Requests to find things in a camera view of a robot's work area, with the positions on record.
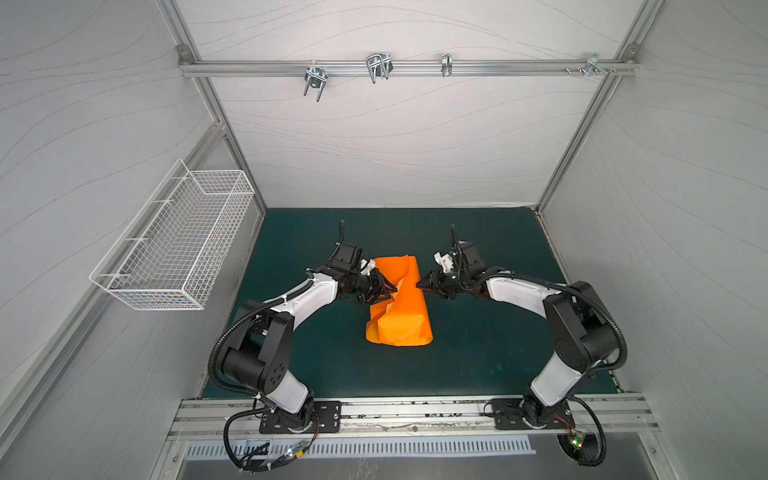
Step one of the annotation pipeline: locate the left black cable bundle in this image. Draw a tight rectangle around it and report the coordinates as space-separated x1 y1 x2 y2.
221 407 322 474

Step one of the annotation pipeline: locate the white wire basket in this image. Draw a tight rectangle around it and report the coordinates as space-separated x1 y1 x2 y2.
89 159 255 311

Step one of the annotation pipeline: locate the aluminium cross rail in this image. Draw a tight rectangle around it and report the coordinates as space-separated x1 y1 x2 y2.
180 57 641 78

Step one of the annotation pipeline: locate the white vent strip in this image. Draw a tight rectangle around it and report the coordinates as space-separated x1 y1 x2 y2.
184 434 537 461

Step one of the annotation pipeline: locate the green table mat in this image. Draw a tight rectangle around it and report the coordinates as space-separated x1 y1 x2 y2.
237 208 564 398

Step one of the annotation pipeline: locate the metal u-bolt clamp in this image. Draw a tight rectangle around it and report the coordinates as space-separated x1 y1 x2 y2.
365 52 393 84
303 66 328 102

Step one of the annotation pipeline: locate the orange wrapping paper sheet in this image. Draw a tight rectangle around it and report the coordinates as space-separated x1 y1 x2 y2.
365 256 433 347

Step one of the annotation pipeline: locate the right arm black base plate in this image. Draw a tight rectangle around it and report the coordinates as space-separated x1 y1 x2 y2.
487 396 575 430

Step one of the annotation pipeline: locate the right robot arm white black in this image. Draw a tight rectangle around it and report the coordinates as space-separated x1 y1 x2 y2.
417 267 628 429

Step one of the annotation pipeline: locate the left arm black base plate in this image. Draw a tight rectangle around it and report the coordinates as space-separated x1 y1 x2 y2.
259 398 341 434

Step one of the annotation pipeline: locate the right black cable coil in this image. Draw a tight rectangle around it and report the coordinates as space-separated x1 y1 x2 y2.
556 392 607 468

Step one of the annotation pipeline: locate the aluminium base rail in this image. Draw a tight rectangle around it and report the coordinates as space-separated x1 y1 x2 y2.
167 393 661 441

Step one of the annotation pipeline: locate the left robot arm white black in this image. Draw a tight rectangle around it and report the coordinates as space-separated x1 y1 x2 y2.
207 268 397 423

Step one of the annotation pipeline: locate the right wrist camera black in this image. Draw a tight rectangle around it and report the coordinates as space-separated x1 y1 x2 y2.
434 225 487 278

